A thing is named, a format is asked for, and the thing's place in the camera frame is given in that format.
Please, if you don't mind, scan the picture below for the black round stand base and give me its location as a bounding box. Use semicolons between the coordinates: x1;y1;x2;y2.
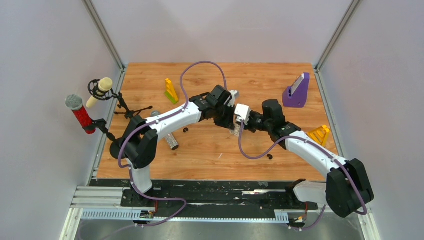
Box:
109;138;123;160

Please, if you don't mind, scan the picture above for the beige microphone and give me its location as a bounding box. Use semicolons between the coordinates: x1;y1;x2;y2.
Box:
85;77;113;108

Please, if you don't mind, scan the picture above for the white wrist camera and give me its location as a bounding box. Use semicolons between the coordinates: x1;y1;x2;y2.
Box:
234;103;251;126
227;90;240;107

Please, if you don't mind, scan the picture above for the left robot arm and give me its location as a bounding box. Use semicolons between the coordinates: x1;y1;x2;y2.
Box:
118;85;240;207

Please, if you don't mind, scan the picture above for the colourful toy car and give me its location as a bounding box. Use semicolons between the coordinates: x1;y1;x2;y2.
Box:
306;125;331;147

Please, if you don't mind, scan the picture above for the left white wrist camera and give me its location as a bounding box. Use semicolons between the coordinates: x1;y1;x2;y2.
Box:
227;90;240;107

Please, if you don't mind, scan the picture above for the yellow green toy block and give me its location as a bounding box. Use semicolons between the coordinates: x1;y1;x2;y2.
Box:
164;78;179;104

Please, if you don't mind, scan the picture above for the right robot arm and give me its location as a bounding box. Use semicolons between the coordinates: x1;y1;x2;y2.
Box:
234;99;374;218

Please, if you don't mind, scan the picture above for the red microphone grey head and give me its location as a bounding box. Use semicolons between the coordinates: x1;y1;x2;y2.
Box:
65;94;96;135

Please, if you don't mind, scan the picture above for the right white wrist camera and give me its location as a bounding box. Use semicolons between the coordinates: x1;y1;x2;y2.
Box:
234;103;251;126

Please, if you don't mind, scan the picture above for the silver glitter microphone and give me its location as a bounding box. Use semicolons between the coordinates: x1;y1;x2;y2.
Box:
150;110;179;151

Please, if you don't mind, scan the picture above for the white earbud charging case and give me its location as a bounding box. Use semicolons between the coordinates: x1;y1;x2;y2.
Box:
229;122;241;136

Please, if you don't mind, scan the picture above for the black mounting rail base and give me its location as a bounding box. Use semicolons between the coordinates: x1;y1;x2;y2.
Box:
89;179;322;219

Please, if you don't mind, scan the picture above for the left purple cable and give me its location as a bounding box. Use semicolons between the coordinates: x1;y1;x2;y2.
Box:
117;60;229;228

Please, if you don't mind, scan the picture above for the purple stand with phone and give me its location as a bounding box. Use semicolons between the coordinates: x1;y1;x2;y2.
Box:
282;72;310;108

